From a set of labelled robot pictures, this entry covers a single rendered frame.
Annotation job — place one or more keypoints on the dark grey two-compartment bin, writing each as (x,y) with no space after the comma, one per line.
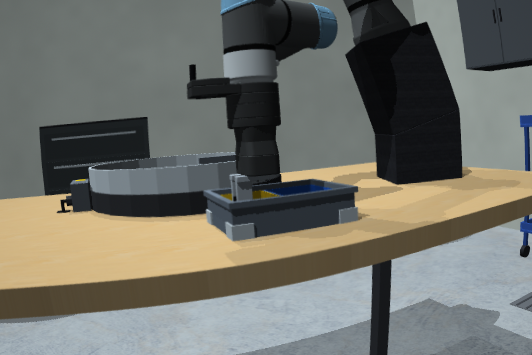
(283,207)

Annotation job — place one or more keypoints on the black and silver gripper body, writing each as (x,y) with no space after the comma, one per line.
(253,108)

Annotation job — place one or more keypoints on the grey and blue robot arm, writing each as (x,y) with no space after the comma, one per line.
(258,24)

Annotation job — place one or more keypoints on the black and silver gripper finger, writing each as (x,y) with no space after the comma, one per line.
(244,186)
(232,178)

